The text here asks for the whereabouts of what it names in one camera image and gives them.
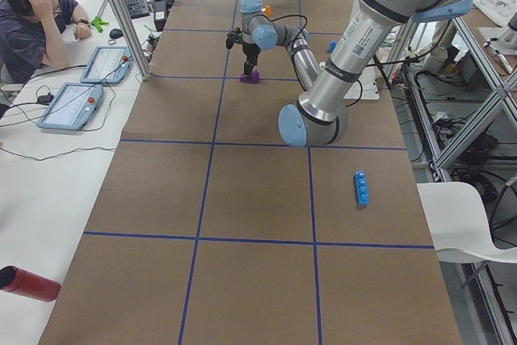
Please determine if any aluminium frame post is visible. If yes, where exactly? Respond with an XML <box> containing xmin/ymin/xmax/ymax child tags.
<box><xmin>108</xmin><ymin>0</ymin><xmax>150</xmax><ymax>81</ymax></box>

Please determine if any long blue block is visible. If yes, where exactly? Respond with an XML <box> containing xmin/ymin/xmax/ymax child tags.
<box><xmin>354</xmin><ymin>170</ymin><xmax>370</xmax><ymax>206</ymax></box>

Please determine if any black camera cable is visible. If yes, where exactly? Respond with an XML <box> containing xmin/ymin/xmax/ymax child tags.
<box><xmin>229</xmin><ymin>14</ymin><xmax>311</xmax><ymax>51</ymax></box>

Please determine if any black computer mouse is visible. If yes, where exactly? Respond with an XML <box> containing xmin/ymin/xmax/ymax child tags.
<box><xmin>109</xmin><ymin>28</ymin><xmax>124</xmax><ymax>40</ymax></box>

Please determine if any black keyboard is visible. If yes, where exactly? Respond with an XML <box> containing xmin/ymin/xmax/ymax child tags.
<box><xmin>123</xmin><ymin>0</ymin><xmax>149</xmax><ymax>19</ymax></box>

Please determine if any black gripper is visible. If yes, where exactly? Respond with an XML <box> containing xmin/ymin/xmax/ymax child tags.
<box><xmin>242</xmin><ymin>42</ymin><xmax>261</xmax><ymax>75</ymax></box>

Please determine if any green plastic part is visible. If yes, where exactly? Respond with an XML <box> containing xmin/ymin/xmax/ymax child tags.
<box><xmin>90</xmin><ymin>16</ymin><xmax>109</xmax><ymax>33</ymax></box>

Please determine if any far blue teach pendant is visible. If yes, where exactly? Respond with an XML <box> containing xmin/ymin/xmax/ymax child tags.
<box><xmin>80</xmin><ymin>46</ymin><xmax>132</xmax><ymax>84</ymax></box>

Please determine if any red cardboard tube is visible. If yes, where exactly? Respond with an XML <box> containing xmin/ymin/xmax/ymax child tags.
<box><xmin>1</xmin><ymin>266</ymin><xmax>61</xmax><ymax>302</ymax></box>

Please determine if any purple trapezoid block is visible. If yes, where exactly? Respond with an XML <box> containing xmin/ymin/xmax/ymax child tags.
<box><xmin>239</xmin><ymin>70</ymin><xmax>260</xmax><ymax>84</ymax></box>

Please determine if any seated person dark shirt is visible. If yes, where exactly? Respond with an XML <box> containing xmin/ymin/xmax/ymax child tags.
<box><xmin>1</xmin><ymin>0</ymin><xmax>91</xmax><ymax>83</ymax></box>

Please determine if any white chair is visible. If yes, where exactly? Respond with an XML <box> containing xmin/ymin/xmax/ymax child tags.
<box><xmin>417</xmin><ymin>182</ymin><xmax>516</xmax><ymax>264</ymax></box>

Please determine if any small blue block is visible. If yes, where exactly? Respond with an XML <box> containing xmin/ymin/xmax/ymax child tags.
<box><xmin>328</xmin><ymin>40</ymin><xmax>337</xmax><ymax>53</ymax></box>

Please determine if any near blue teach pendant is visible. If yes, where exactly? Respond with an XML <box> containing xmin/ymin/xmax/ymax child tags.
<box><xmin>37</xmin><ymin>82</ymin><xmax>103</xmax><ymax>131</ymax></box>

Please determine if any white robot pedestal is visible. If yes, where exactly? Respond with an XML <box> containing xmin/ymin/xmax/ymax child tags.
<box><xmin>313</xmin><ymin>61</ymin><xmax>380</xmax><ymax>103</ymax></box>

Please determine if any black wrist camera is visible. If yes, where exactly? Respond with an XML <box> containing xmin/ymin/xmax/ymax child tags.
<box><xmin>225</xmin><ymin>27</ymin><xmax>243</xmax><ymax>50</ymax></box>

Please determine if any blue teach pendant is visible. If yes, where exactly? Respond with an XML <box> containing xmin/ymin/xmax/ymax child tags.
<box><xmin>80</xmin><ymin>46</ymin><xmax>132</xmax><ymax>84</ymax></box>
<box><xmin>37</xmin><ymin>82</ymin><xmax>103</xmax><ymax>131</ymax></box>

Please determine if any brown paper table cover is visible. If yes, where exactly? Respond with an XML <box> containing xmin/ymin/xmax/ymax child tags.
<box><xmin>40</xmin><ymin>0</ymin><xmax>461</xmax><ymax>344</ymax></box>

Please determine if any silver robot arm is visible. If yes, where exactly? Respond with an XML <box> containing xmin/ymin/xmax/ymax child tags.
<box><xmin>238</xmin><ymin>0</ymin><xmax>473</xmax><ymax>147</ymax></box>

